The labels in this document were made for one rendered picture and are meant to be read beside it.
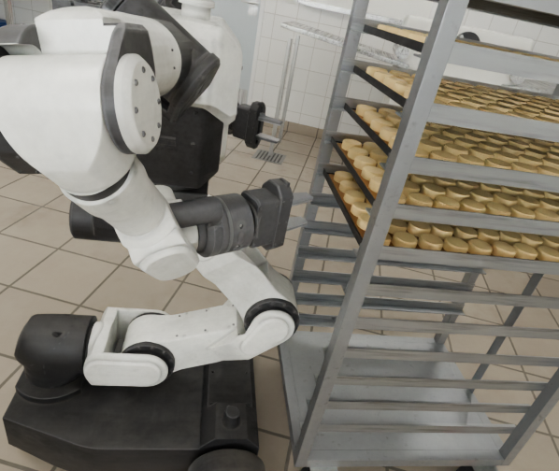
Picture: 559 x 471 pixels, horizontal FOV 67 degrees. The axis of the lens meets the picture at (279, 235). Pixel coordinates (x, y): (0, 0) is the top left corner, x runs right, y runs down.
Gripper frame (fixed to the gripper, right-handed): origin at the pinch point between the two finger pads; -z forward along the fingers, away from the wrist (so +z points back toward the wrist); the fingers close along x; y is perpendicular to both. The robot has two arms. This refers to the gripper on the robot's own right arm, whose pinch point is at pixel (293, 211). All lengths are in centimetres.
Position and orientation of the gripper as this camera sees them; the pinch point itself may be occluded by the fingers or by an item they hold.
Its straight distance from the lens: 71.6
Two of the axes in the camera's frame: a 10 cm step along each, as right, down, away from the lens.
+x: 1.7, -8.5, -4.9
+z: -7.9, 1.8, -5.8
